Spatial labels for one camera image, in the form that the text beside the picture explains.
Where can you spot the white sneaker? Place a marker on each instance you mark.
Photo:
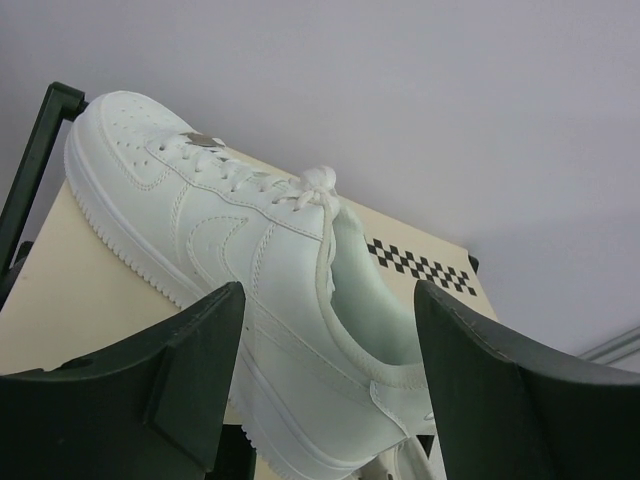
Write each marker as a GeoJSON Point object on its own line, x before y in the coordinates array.
{"type": "Point", "coordinates": [329, 371]}

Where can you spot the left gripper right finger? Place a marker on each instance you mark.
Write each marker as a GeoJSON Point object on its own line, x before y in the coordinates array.
{"type": "Point", "coordinates": [509, 407]}

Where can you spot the right aluminium corner post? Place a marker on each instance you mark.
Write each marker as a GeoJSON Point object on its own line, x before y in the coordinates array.
{"type": "Point", "coordinates": [615, 349]}

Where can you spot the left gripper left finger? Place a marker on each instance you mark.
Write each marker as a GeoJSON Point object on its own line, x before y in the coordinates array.
{"type": "Point", "coordinates": [150, 406]}

